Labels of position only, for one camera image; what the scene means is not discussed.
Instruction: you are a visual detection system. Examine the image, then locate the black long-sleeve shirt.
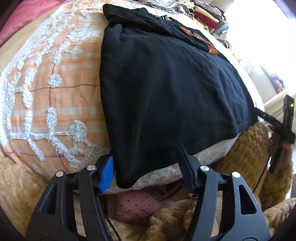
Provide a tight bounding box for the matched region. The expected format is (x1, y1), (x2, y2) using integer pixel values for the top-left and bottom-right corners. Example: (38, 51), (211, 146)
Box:
(99, 4), (257, 189)

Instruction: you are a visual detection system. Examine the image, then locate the pile of folded clothes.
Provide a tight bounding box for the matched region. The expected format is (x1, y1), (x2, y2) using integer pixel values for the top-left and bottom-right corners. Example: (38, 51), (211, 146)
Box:
(189, 1), (232, 49)

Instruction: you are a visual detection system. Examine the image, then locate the right hand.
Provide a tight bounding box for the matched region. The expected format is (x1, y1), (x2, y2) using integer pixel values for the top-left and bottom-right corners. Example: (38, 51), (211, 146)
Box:
(268, 125), (292, 176)

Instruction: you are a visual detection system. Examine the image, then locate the pink dotted fabric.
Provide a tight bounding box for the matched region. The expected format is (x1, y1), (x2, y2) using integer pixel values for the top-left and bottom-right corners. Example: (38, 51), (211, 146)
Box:
(100, 181), (191, 225)

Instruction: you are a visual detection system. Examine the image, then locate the tan fleece sleeve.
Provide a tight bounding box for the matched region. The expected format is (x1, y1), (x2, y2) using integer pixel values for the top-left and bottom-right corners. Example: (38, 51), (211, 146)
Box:
(1, 123), (295, 240)

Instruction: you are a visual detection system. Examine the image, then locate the orange white tufted blanket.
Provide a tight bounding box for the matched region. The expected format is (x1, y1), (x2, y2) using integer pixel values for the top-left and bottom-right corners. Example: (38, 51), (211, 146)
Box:
(0, 0), (265, 195)

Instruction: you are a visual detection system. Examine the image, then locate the beige bed sheet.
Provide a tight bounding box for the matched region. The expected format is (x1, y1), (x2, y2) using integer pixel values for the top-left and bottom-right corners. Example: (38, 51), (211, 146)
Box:
(0, 8), (57, 72)

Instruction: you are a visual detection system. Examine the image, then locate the lilac crumpled garment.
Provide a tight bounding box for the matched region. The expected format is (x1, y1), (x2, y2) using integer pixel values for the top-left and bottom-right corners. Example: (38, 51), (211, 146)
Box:
(131, 0), (194, 15)

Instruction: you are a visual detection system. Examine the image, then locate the pink duvet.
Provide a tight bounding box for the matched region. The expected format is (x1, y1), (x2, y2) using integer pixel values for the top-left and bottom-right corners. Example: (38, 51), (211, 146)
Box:
(1, 1), (67, 46)

